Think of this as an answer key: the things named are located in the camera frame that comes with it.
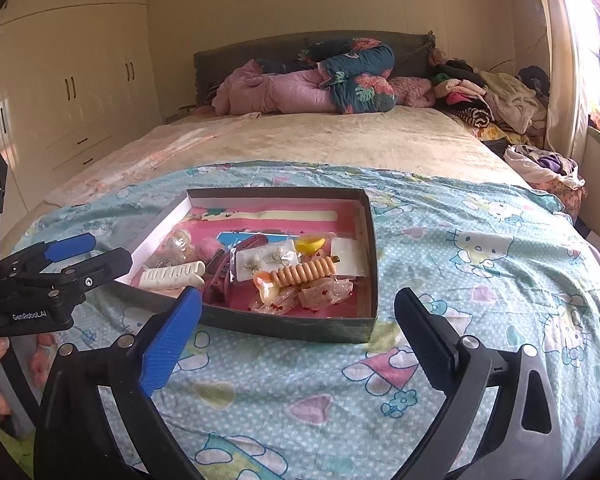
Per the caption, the pearl hair clip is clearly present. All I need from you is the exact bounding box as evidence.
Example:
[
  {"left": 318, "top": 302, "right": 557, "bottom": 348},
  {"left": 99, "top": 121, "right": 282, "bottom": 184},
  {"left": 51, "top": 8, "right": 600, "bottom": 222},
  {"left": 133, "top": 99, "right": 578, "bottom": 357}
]
[{"left": 150, "top": 230, "right": 193, "bottom": 268}]

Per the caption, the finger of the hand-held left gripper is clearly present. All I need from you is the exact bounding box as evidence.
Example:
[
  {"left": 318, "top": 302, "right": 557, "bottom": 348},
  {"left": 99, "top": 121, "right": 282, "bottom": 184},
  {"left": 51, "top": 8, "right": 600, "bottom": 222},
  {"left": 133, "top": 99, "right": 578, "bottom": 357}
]
[
  {"left": 47, "top": 248, "right": 133, "bottom": 294},
  {"left": 2, "top": 233, "right": 97, "bottom": 277}
]

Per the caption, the orange spiral hair clip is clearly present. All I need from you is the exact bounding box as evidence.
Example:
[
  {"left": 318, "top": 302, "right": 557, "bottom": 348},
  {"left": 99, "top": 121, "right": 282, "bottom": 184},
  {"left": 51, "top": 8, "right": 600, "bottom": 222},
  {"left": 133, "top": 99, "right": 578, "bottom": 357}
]
[{"left": 270, "top": 254, "right": 342, "bottom": 287}]

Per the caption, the yellow hair clip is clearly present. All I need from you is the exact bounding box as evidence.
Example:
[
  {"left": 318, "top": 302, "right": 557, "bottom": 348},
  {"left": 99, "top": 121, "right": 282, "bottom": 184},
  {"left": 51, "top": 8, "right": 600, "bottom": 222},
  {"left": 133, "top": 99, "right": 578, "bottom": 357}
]
[{"left": 295, "top": 236, "right": 327, "bottom": 256}]

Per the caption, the white card packet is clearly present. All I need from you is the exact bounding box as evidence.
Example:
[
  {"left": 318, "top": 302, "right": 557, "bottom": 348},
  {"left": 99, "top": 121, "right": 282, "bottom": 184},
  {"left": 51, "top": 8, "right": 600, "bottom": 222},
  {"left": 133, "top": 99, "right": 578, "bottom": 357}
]
[{"left": 330, "top": 237, "right": 370, "bottom": 277}]

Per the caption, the pile of clothes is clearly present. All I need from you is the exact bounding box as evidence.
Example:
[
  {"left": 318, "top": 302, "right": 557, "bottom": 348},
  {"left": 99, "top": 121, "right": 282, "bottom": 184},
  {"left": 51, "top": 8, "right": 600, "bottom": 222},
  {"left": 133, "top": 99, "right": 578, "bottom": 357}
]
[{"left": 430, "top": 47, "right": 586, "bottom": 206}]

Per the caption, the grey cardboard box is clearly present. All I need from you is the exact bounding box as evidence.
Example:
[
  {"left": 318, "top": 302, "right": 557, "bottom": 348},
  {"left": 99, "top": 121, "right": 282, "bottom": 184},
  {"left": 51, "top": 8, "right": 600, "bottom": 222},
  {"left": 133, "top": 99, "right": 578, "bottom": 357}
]
[{"left": 114, "top": 187, "right": 379, "bottom": 345}]

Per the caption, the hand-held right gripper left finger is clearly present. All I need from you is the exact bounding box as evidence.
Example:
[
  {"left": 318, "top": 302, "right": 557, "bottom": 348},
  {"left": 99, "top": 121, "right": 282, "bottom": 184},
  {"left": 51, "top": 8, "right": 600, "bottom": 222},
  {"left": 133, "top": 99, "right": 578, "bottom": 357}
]
[{"left": 32, "top": 286, "right": 203, "bottom": 480}]

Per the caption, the cream wardrobe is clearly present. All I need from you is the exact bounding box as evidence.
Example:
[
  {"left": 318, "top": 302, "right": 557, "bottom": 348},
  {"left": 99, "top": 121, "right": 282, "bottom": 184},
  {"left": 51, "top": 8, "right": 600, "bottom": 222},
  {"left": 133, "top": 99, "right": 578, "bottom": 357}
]
[{"left": 0, "top": 0, "right": 163, "bottom": 226}]

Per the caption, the white earring card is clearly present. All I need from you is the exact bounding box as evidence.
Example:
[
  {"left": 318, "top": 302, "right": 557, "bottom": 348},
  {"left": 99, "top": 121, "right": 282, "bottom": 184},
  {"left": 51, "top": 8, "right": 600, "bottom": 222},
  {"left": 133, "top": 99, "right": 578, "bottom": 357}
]
[{"left": 232, "top": 246, "right": 301, "bottom": 283}]

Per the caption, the sheer bow hair tie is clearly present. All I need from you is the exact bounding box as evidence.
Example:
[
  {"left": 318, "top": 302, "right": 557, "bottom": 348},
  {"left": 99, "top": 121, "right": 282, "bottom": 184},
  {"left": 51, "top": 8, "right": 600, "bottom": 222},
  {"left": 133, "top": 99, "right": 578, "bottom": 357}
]
[
  {"left": 300, "top": 280, "right": 353, "bottom": 308},
  {"left": 250, "top": 295, "right": 301, "bottom": 317}
]

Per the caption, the cartoon printed blanket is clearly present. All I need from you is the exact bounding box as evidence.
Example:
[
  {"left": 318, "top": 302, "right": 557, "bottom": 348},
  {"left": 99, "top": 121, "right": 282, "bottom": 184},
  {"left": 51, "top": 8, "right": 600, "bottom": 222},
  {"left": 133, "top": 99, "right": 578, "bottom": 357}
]
[{"left": 20, "top": 162, "right": 600, "bottom": 480}]

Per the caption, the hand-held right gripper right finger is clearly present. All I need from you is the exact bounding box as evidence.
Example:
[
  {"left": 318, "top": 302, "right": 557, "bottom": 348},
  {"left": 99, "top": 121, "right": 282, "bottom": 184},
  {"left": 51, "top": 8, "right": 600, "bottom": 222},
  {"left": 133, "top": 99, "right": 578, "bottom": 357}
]
[{"left": 394, "top": 287, "right": 566, "bottom": 480}]

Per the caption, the grey headboard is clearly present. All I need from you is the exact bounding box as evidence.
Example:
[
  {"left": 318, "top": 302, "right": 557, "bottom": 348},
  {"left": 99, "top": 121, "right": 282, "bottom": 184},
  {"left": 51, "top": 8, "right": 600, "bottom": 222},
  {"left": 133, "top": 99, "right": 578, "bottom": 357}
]
[{"left": 194, "top": 30, "right": 436, "bottom": 106}]

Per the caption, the person's green clothing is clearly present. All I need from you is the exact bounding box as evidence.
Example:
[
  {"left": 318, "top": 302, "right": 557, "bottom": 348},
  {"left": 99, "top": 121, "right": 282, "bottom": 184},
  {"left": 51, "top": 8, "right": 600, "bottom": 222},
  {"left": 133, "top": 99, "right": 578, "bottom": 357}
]
[{"left": 0, "top": 422, "right": 36, "bottom": 466}]

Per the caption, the maroon hair clip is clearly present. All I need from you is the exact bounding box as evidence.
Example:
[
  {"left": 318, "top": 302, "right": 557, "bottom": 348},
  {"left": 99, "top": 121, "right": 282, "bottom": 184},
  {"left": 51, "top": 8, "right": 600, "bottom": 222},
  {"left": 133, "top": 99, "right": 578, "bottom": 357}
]
[{"left": 202, "top": 232, "right": 281, "bottom": 307}]

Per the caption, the beige bedspread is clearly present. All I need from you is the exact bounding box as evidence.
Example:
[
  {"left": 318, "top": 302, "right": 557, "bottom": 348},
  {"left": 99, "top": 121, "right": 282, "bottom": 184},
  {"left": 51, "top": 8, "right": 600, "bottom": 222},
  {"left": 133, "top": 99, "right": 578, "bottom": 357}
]
[{"left": 45, "top": 110, "right": 533, "bottom": 206}]

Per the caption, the cream curtain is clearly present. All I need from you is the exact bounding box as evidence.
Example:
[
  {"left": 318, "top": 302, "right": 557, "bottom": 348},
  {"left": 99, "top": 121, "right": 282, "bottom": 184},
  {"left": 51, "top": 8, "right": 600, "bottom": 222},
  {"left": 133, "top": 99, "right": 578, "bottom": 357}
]
[{"left": 542, "top": 0, "right": 600, "bottom": 161}]

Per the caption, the orange white bone hair clip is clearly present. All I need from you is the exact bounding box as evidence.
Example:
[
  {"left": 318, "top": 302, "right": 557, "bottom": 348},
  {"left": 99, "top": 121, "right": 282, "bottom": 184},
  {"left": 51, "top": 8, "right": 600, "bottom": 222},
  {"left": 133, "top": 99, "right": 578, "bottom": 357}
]
[{"left": 254, "top": 270, "right": 301, "bottom": 311}]

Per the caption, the white claw hair clip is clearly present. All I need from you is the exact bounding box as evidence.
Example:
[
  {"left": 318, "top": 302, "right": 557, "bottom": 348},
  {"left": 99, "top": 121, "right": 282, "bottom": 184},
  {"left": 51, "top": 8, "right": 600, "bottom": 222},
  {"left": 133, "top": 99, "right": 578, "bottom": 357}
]
[{"left": 140, "top": 260, "right": 207, "bottom": 291}]

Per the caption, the dark floral quilt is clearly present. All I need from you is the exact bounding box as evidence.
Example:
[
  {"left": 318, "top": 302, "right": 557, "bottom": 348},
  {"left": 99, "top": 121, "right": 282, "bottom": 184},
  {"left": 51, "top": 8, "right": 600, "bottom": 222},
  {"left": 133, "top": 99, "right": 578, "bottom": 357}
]
[{"left": 300, "top": 37, "right": 397, "bottom": 115}]

